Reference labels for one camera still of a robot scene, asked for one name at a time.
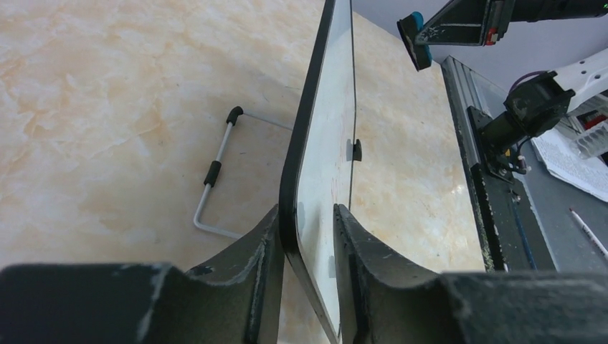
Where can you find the small black-framed whiteboard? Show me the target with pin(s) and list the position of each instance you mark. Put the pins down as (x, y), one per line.
(318, 169)

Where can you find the printed paper sheet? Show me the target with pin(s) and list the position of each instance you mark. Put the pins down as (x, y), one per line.
(588, 175)

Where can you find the red-capped white marker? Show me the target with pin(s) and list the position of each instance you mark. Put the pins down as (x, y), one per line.
(589, 234)

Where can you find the white wire whiteboard stand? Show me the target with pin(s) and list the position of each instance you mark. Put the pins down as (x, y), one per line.
(215, 167)

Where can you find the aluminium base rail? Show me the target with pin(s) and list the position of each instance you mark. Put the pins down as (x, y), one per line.
(510, 234)

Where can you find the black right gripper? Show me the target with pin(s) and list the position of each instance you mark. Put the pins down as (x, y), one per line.
(468, 22)

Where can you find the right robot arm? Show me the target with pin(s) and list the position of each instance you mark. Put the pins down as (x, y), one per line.
(532, 107)

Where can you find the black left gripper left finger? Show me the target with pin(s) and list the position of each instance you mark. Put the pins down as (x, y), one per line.
(233, 297)

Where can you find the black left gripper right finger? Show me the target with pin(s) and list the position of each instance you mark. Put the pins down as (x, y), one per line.
(386, 298)

